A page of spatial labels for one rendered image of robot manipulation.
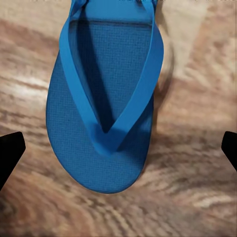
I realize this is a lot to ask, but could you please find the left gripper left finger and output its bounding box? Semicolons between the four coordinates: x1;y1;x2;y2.
0;131;26;190

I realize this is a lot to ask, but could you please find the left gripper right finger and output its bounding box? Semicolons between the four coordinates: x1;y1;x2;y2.
221;131;237;171

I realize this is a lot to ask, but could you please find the sandal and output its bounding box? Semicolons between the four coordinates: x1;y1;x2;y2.
46;0;163;194

